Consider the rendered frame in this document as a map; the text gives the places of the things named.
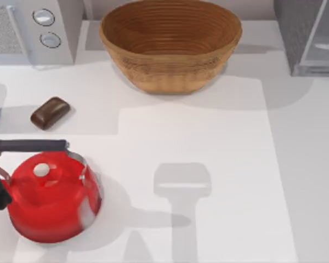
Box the brown woven basket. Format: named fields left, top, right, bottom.
left=99, top=0, right=242, bottom=95

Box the dark brown bread loaf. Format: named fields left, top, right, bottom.
left=30, top=96, right=71, bottom=130

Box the red kettle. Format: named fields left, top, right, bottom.
left=0, top=139, right=103, bottom=244

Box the microwave knob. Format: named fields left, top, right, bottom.
left=32, top=8, right=56, bottom=27
left=39, top=31, right=62, bottom=49

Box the pale microwave oven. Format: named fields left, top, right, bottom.
left=0, top=0, right=86, bottom=66

